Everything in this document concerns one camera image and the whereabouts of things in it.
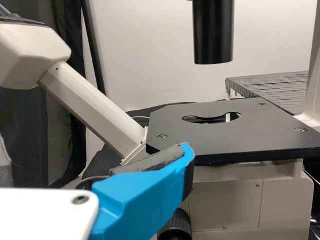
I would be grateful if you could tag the cream microscope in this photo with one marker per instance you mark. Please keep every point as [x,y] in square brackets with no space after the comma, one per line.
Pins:
[225,132]

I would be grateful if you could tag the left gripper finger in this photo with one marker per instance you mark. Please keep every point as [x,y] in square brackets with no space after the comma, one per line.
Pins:
[145,195]

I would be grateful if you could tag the black platform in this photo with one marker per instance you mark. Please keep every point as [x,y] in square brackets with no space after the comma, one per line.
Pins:
[275,87]

